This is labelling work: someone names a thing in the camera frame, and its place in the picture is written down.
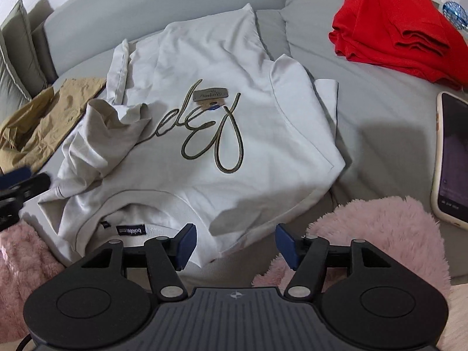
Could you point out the tan pants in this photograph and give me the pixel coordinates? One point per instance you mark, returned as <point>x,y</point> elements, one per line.
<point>47,117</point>

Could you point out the small grey pillow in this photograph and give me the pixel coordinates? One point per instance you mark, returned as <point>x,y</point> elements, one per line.
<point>42,55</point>

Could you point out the pink fluffy blanket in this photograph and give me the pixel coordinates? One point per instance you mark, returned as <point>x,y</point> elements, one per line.
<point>384,226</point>

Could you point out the grey sofa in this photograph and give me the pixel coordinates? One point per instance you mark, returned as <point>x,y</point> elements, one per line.
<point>384,135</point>

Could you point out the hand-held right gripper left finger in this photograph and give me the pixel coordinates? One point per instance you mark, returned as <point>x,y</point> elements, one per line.
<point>184,245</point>

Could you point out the phone in white case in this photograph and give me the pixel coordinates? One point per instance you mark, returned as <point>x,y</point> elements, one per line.
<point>455,161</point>

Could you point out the large grey pillow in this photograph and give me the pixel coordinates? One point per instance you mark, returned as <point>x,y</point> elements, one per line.
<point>14,62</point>

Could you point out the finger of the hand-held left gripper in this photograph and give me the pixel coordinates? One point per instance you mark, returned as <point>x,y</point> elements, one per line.
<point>25,186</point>
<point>7,215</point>

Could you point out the red garment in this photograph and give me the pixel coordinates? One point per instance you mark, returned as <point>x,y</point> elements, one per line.
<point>384,18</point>

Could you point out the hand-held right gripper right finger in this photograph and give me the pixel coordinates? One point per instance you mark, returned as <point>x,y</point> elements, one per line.
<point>289,245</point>

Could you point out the white sweatshirt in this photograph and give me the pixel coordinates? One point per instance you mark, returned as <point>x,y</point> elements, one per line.
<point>256,172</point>

